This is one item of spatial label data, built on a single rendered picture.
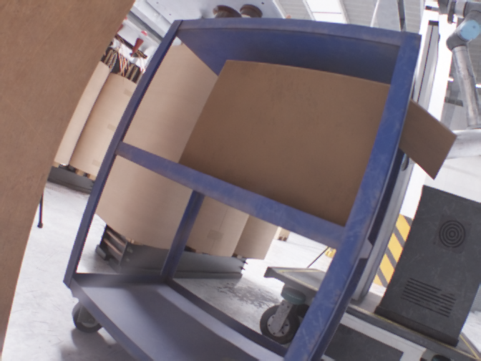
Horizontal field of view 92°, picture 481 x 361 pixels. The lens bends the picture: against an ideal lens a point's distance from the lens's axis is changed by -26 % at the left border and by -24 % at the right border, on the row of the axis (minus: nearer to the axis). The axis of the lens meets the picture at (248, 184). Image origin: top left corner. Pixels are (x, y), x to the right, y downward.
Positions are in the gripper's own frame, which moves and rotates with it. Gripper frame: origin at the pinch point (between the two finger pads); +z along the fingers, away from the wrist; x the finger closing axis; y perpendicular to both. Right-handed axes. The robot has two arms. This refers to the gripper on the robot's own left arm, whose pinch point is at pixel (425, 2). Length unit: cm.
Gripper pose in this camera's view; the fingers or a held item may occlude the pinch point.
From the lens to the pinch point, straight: 184.3
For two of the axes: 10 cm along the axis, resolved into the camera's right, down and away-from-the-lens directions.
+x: -7.1, 0.5, -7.0
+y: 2.8, -9.0, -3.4
